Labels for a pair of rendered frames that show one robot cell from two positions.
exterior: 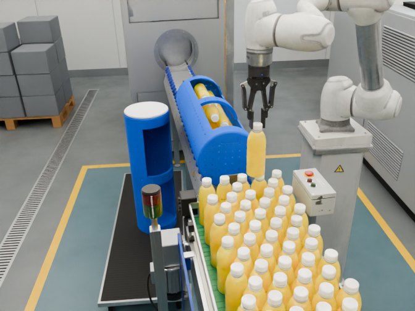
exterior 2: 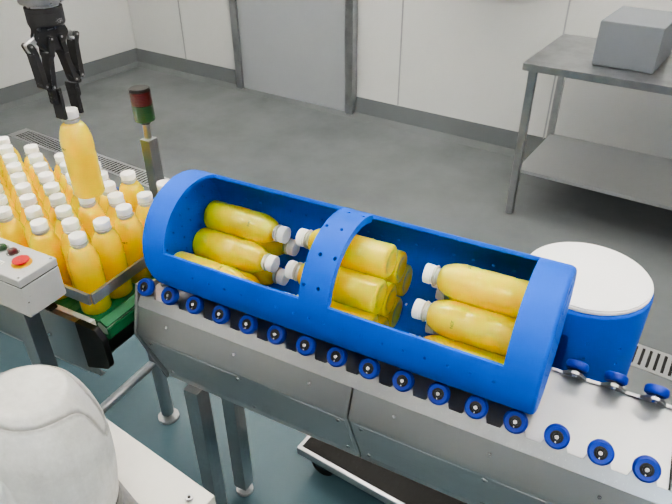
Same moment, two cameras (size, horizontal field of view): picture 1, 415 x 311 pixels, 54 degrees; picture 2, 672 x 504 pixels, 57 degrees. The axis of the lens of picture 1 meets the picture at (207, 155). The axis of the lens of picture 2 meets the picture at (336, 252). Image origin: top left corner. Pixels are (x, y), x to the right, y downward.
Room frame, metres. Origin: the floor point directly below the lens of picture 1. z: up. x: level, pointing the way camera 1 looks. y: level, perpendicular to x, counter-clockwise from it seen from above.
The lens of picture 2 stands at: (2.69, -0.88, 1.86)
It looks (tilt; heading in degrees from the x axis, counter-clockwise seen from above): 34 degrees down; 128
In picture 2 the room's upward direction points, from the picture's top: straight up
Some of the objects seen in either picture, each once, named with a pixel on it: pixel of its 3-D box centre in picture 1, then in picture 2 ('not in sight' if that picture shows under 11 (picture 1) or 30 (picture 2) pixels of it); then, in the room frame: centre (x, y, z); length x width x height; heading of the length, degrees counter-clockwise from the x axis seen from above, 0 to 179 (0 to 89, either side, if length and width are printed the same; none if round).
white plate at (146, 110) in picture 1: (146, 110); (587, 275); (2.45, 0.38, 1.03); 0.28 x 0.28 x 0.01
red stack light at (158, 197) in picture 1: (151, 195); (140, 97); (1.14, 0.19, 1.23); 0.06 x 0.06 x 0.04
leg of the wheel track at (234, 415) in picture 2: not in sight; (236, 428); (1.63, -0.03, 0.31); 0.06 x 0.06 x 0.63; 10
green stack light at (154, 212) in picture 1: (152, 207); (143, 111); (1.14, 0.19, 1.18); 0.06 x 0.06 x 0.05
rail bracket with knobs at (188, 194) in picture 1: (189, 203); not in sight; (1.50, 0.08, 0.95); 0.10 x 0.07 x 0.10; 100
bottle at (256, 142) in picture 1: (256, 151); (80, 156); (1.40, -0.19, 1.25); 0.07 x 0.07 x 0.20
